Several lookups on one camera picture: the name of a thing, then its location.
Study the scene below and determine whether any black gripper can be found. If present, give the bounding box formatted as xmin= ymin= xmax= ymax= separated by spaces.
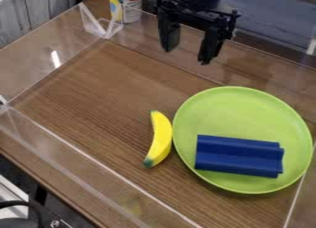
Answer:
xmin=157 ymin=0 xmax=241 ymax=66

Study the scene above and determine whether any green plastic plate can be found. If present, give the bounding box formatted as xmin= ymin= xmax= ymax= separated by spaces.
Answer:
xmin=173 ymin=86 xmax=314 ymax=195

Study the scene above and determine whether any yellow toy banana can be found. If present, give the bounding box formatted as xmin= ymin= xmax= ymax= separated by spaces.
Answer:
xmin=144 ymin=111 xmax=173 ymax=168

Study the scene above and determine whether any blue foam block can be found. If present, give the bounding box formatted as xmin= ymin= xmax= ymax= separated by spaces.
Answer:
xmin=196 ymin=135 xmax=284 ymax=178

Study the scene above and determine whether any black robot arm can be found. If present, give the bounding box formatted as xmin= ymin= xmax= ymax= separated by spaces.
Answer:
xmin=156 ymin=0 xmax=241 ymax=66

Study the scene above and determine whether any clear acrylic tray wall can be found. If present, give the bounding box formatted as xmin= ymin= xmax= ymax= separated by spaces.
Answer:
xmin=0 ymin=2 xmax=316 ymax=228

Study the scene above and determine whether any black cable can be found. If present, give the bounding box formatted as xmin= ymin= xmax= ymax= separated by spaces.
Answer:
xmin=0 ymin=199 xmax=33 ymax=228

